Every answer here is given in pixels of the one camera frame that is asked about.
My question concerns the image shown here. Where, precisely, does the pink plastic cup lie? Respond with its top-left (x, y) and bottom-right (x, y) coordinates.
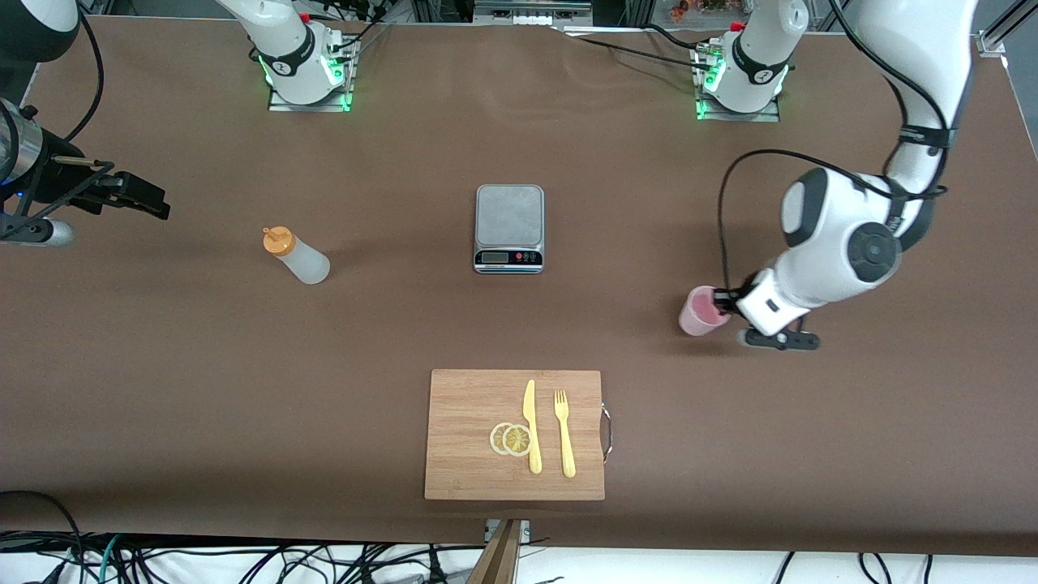
top-left (679, 285), bottom-right (732, 337)

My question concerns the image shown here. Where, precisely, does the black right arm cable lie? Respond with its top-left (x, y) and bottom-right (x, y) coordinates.
top-left (0, 16), bottom-right (122, 240)

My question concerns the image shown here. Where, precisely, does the teal floor cable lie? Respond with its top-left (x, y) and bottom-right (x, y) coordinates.
top-left (77, 534), bottom-right (122, 584)

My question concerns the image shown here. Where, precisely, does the aluminium frame profile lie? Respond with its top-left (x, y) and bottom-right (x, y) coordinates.
top-left (976, 0), bottom-right (1038, 58)

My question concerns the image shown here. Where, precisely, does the sauce bottle with orange cap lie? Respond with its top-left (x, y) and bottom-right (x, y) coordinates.
top-left (262, 225), bottom-right (332, 286)

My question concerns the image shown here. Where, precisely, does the bamboo cutting board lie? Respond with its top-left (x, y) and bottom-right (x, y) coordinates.
top-left (424, 369), bottom-right (606, 501)

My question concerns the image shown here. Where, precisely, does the yellow plastic knife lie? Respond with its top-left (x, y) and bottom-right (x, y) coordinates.
top-left (522, 379), bottom-right (543, 475)

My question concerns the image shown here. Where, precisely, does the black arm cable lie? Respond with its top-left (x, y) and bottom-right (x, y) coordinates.
top-left (717, 0), bottom-right (951, 319)
top-left (0, 16), bottom-right (122, 240)

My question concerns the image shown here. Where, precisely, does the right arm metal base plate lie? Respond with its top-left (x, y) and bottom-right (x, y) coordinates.
top-left (268, 36), bottom-right (358, 114)

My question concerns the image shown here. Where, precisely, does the white power strip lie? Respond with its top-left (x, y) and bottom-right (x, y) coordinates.
top-left (474, 2), bottom-right (593, 27)

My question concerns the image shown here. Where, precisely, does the wooden post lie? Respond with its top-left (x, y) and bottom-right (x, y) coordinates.
top-left (465, 519), bottom-right (524, 584)

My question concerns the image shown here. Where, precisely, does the black table cable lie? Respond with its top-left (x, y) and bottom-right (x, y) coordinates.
top-left (560, 24), bottom-right (714, 70)

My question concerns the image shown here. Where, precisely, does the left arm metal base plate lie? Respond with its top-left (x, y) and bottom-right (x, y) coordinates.
top-left (696, 45), bottom-right (782, 123)

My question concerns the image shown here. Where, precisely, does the yellow plastic fork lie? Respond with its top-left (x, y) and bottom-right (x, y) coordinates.
top-left (554, 389), bottom-right (577, 479)

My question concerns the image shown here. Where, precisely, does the silver digital kitchen scale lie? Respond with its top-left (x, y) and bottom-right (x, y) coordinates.
top-left (474, 184), bottom-right (545, 275)

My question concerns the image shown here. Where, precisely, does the colourful toy food pile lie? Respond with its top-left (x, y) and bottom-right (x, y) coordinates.
top-left (669, 0), bottom-right (751, 21)

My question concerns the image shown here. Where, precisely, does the black looped floor cable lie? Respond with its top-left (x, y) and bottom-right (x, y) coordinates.
top-left (0, 490), bottom-right (86, 584)

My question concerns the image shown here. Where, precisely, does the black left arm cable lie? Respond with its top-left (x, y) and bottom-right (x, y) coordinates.
top-left (717, 0), bottom-right (951, 319)

